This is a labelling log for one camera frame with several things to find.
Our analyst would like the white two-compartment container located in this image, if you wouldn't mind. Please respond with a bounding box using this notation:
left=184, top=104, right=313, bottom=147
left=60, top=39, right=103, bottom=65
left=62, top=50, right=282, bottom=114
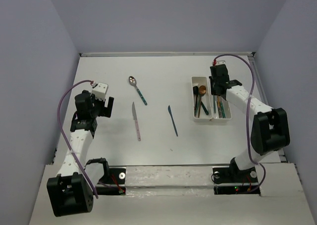
left=190, top=76, right=232, bottom=123

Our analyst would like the purple cable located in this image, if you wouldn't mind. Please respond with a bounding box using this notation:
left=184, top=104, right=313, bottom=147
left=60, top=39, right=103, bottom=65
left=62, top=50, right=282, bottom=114
left=215, top=54, right=267, bottom=192
left=57, top=80, right=100, bottom=199

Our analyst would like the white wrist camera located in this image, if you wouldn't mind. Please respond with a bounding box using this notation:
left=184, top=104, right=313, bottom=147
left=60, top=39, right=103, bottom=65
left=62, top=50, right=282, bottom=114
left=212, top=59, right=226, bottom=66
left=91, top=82, right=108, bottom=102

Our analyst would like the silver knife dark handle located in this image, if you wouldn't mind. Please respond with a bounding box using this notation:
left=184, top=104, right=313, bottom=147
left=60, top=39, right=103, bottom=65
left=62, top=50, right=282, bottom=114
left=217, top=96, right=222, bottom=118

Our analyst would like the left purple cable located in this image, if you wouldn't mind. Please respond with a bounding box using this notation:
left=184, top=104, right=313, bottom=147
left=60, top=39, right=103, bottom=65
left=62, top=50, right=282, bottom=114
left=57, top=80, right=100, bottom=199

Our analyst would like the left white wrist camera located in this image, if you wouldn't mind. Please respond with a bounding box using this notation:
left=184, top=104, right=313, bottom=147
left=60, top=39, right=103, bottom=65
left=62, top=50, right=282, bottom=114
left=91, top=82, right=108, bottom=102

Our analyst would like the gold spoon teal handle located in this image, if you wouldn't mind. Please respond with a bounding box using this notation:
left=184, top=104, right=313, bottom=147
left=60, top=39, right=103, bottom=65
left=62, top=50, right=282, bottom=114
left=194, top=96, right=201, bottom=117

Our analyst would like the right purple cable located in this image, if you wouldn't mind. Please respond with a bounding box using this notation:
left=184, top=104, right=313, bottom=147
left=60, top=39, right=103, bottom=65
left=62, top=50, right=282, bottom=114
left=215, top=54, right=267, bottom=192

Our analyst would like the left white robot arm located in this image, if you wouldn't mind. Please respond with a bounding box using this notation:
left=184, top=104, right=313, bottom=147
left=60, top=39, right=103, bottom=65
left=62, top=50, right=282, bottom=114
left=47, top=84, right=114, bottom=217

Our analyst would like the black spoon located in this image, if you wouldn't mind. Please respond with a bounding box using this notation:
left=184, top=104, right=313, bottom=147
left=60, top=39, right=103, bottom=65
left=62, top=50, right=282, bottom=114
left=193, top=86, right=199, bottom=116

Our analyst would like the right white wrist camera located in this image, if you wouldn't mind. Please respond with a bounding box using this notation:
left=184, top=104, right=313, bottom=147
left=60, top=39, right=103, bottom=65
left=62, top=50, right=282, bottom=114
left=212, top=59, right=226, bottom=66

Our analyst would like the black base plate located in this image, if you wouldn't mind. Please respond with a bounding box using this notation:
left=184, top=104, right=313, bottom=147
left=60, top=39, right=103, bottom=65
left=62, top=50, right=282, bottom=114
left=97, top=167, right=126, bottom=196
left=211, top=167, right=261, bottom=195

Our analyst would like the silver spoon teal handle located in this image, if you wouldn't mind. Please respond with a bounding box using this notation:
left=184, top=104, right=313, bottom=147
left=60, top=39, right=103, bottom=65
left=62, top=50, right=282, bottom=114
left=128, top=76, right=148, bottom=106

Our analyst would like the teal plastic spoon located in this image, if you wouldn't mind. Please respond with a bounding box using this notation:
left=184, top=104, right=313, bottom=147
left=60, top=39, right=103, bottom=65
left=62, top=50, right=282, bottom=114
left=201, top=97, right=210, bottom=115

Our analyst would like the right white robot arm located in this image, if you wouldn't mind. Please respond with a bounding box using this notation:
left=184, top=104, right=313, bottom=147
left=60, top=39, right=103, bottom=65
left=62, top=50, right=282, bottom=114
left=210, top=64, right=290, bottom=181

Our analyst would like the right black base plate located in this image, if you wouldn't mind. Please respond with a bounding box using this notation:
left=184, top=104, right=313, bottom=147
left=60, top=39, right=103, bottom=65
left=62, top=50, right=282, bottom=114
left=211, top=167, right=261, bottom=195

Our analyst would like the silver knife pink handle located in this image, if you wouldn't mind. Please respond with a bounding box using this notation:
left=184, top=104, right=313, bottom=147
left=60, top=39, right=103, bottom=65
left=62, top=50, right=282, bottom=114
left=132, top=102, right=141, bottom=141

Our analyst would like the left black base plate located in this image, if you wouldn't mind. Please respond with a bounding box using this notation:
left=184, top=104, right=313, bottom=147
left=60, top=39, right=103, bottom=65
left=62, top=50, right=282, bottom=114
left=97, top=167, right=126, bottom=196

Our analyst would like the copper spoon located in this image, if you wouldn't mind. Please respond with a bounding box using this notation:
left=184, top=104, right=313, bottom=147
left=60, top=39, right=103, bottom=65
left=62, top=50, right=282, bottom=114
left=198, top=85, right=207, bottom=117

